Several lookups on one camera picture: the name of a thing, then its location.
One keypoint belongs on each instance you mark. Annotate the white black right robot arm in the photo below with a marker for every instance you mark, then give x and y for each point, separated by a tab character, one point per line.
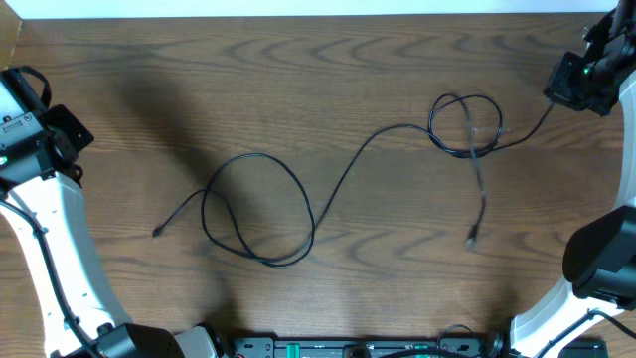
598	266

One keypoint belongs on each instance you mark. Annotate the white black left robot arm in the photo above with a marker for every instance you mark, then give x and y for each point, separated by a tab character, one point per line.
43	202

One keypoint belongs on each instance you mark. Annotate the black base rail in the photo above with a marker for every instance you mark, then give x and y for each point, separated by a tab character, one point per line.
266	347

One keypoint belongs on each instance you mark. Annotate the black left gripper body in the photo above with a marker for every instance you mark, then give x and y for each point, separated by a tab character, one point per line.
70	132

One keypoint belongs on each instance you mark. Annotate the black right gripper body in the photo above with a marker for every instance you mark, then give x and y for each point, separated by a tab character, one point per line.
580	86

